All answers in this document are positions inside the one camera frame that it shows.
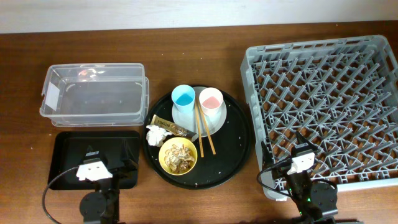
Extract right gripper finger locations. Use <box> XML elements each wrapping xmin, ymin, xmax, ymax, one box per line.
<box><xmin>295</xmin><ymin>131</ymin><xmax>317</xmax><ymax>151</ymax></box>
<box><xmin>261</xmin><ymin>141</ymin><xmax>274</xmax><ymax>170</ymax></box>

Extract white tissue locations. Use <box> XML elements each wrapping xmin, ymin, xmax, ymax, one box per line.
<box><xmin>146</xmin><ymin>125</ymin><xmax>172</xmax><ymax>147</ymax></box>

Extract gold snack wrapper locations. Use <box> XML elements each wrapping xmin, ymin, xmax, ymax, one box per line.
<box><xmin>151</xmin><ymin>115</ymin><xmax>198</xmax><ymax>142</ymax></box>

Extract yellow bowl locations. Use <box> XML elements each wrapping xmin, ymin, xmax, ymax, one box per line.
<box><xmin>159</xmin><ymin>137</ymin><xmax>198</xmax><ymax>175</ymax></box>

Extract wooden chopstick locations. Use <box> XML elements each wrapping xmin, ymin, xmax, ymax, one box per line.
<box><xmin>195</xmin><ymin>102</ymin><xmax>204</xmax><ymax>158</ymax></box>
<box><xmin>196</xmin><ymin>98</ymin><xmax>216</xmax><ymax>155</ymax></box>

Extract pink cup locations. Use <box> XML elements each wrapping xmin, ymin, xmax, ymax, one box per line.
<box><xmin>199</xmin><ymin>87</ymin><xmax>223</xmax><ymax>116</ymax></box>

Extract blue cup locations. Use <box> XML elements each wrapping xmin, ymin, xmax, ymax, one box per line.
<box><xmin>172</xmin><ymin>85</ymin><xmax>196</xmax><ymax>113</ymax></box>

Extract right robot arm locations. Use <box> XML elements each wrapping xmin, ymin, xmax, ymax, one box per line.
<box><xmin>256</xmin><ymin>131</ymin><xmax>338</xmax><ymax>223</ymax></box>

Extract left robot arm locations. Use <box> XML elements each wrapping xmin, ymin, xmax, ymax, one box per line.
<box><xmin>76</xmin><ymin>139</ymin><xmax>139</xmax><ymax>223</ymax></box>

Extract grey dishwasher rack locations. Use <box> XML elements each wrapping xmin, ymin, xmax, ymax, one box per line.
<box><xmin>240</xmin><ymin>35</ymin><xmax>397</xmax><ymax>192</ymax></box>

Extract black rectangular tray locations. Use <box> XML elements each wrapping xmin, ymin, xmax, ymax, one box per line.
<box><xmin>48</xmin><ymin>131</ymin><xmax>141</xmax><ymax>190</ymax></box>

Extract clear plastic bin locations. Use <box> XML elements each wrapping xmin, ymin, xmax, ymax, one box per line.
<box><xmin>39</xmin><ymin>63</ymin><xmax>149</xmax><ymax>127</ymax></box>

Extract white plate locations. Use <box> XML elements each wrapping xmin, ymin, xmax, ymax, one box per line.
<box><xmin>172</xmin><ymin>86</ymin><xmax>227</xmax><ymax>137</ymax></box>

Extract left black cable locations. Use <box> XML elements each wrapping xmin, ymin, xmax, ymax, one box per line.
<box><xmin>42</xmin><ymin>166</ymin><xmax>85</xmax><ymax>222</ymax></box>

